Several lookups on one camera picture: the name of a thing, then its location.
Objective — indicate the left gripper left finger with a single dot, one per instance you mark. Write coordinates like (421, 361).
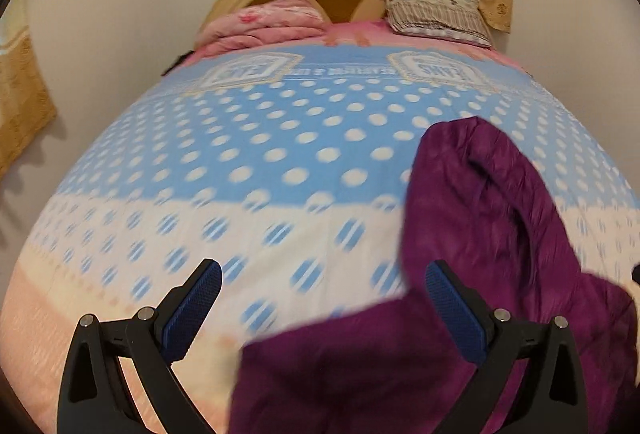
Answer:
(94, 395)

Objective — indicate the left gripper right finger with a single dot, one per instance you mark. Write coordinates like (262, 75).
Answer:
(551, 397)

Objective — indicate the purple quilted hooded jacket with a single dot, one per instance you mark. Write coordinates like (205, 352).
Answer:
(477, 203)

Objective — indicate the polka dot bed cover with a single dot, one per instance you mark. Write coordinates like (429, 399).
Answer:
(289, 166)

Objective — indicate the beige curtain left window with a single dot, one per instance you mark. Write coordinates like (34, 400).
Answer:
(25, 103)

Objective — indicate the striped grey pillow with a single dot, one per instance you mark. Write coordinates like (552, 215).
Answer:
(451, 20)

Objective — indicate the folded pink blanket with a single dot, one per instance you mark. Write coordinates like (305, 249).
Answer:
(260, 25)

